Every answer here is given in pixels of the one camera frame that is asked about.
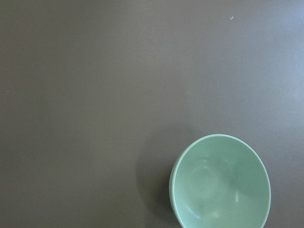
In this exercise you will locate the mint green bowl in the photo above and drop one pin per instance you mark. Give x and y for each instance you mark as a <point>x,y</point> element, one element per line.
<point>220,182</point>

